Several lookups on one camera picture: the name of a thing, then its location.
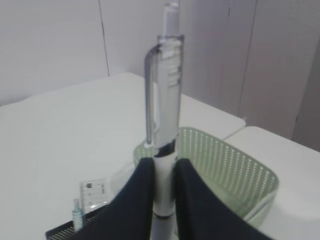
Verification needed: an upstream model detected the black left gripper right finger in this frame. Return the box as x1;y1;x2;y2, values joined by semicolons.
173;158;270;240

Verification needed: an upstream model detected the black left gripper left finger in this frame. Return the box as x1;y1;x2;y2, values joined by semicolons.
72;157;155;240

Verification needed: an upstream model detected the clear plastic ruler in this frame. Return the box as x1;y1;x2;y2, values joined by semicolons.
80;178;108;214

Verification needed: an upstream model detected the blue grip pen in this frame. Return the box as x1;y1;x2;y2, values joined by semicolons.
72;198;85;232

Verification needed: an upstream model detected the grey grip ballpoint pen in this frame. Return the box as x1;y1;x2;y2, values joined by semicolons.
144;2;184;240

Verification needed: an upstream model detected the green plastic woven basket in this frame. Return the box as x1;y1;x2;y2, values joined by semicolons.
132;126;280;228

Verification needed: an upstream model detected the black mesh pen holder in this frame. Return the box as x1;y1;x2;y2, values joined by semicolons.
45;206;106;240

